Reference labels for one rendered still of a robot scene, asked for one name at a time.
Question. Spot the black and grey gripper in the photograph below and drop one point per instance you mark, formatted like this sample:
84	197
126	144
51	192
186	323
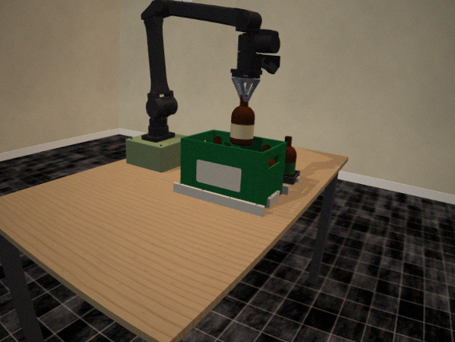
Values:
242	73

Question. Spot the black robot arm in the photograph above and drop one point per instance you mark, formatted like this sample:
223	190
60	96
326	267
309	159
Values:
256	40

